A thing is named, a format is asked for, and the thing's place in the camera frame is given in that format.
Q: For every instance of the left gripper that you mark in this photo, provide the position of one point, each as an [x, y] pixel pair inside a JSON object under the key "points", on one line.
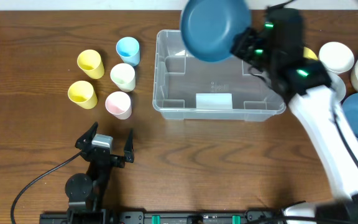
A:
{"points": [[111, 157]]}

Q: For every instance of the yellow plastic cup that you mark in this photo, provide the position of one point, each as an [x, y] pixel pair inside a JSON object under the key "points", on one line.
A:
{"points": [[90, 62], [83, 94]]}

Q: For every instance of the blue plastic cup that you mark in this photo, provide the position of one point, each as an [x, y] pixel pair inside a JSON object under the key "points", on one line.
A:
{"points": [[128, 48]]}

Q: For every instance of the dark blue large bowl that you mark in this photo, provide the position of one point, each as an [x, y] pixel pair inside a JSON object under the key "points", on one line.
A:
{"points": [[208, 27]]}

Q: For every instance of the yellow small bowl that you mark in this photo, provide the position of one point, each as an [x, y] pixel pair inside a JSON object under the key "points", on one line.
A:
{"points": [[308, 53]]}

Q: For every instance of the pale green plastic cup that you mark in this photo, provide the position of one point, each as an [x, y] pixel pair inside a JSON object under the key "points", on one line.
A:
{"points": [[123, 76]]}

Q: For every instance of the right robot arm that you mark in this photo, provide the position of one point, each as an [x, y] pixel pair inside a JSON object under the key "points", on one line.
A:
{"points": [[306, 88]]}

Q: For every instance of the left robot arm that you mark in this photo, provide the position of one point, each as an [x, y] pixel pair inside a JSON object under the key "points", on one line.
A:
{"points": [[85, 191]]}

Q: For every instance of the clear plastic storage container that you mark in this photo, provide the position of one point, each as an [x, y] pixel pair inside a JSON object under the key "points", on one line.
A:
{"points": [[187, 88]]}

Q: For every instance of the white small bowl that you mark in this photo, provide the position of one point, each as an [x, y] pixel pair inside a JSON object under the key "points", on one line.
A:
{"points": [[336, 57]]}

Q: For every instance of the yellow plastic cup lower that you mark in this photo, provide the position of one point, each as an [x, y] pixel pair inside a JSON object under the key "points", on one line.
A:
{"points": [[83, 94]]}

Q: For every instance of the pink plastic cup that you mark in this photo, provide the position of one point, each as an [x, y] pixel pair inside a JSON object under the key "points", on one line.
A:
{"points": [[119, 105]]}

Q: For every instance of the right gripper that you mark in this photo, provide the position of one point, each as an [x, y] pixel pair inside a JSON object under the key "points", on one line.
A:
{"points": [[248, 47]]}

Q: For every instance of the grey small bowl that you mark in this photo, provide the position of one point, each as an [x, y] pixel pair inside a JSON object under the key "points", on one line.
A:
{"points": [[338, 85]]}

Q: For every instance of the yellow plastic cup upper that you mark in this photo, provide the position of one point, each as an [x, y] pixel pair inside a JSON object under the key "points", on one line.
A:
{"points": [[90, 62]]}

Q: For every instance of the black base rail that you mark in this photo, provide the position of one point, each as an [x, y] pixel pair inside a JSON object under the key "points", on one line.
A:
{"points": [[166, 217]]}

